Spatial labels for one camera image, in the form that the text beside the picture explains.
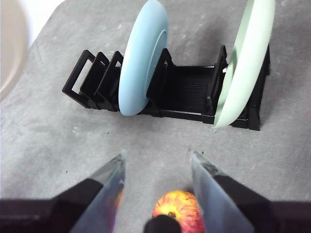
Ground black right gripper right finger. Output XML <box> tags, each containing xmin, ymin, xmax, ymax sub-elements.
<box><xmin>190</xmin><ymin>151</ymin><xmax>311</xmax><ymax>233</ymax></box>

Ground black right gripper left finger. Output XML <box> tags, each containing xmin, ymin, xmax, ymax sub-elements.
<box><xmin>0</xmin><ymin>152</ymin><xmax>127</xmax><ymax>233</ymax></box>

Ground red apple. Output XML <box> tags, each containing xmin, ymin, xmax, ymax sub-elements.
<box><xmin>152</xmin><ymin>190</ymin><xmax>205</xmax><ymax>233</ymax></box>

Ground cream yellow plate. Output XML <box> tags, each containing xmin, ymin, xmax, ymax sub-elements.
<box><xmin>0</xmin><ymin>0</ymin><xmax>30</xmax><ymax>99</ymax></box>

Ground black plate rack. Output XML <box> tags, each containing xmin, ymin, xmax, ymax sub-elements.
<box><xmin>62</xmin><ymin>45</ymin><xmax>271</xmax><ymax>132</ymax></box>

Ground green plate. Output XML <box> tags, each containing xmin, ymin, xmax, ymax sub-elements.
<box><xmin>213</xmin><ymin>0</ymin><xmax>276</xmax><ymax>129</ymax></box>

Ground blue plate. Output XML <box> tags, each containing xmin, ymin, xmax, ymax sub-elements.
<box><xmin>118</xmin><ymin>0</ymin><xmax>170</xmax><ymax>117</ymax></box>

